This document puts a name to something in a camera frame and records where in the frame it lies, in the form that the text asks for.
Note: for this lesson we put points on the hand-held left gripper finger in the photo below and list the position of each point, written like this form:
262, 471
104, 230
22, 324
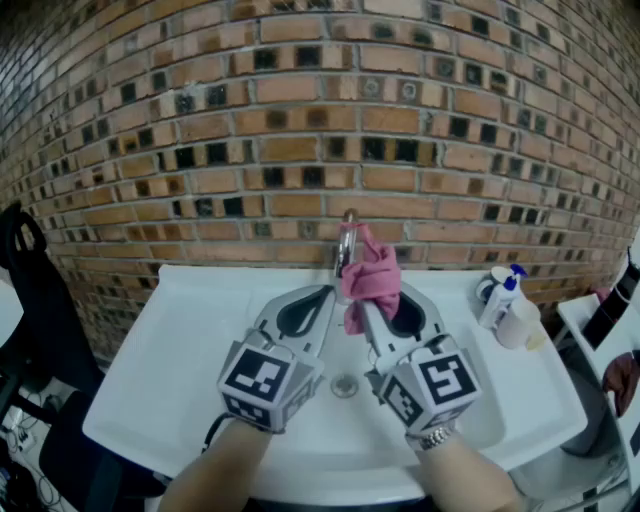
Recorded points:
270, 315
322, 325

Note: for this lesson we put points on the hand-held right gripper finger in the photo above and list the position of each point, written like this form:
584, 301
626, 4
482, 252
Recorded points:
430, 320
380, 335

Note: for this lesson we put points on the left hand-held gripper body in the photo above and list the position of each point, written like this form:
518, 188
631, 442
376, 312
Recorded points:
252, 377

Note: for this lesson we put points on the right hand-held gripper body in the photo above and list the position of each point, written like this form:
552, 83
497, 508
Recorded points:
440, 385

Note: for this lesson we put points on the pink cloth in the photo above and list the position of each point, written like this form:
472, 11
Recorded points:
372, 275

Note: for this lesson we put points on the chrome faucet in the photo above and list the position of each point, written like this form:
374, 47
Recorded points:
346, 245

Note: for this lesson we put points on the person's left forearm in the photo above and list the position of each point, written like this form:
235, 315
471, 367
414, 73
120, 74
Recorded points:
225, 470

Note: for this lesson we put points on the person's right forearm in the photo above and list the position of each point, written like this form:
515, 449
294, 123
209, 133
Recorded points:
470, 480

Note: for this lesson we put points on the silver wristwatch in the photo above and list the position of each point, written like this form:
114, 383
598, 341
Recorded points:
432, 438

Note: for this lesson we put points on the metal sink drain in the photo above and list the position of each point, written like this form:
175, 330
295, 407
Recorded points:
344, 386

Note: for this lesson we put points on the white bottle with blue pump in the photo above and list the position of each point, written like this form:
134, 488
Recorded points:
497, 305

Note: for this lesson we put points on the white ceramic sink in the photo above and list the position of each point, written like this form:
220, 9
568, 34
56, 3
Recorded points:
175, 375

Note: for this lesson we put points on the pale pink cup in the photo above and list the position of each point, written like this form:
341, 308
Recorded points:
517, 325

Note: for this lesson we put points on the yellowish soap bar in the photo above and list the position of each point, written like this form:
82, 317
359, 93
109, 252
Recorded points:
536, 340

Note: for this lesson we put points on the small pink item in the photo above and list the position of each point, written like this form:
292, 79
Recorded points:
602, 295

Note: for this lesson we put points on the black cylindrical object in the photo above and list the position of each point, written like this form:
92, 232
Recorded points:
607, 315

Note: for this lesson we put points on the white side shelf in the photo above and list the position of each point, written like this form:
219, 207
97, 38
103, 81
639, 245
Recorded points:
620, 340

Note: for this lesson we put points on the black office chair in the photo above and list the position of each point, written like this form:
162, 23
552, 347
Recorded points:
50, 320

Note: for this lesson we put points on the white power strip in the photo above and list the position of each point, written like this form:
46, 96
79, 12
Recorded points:
20, 430

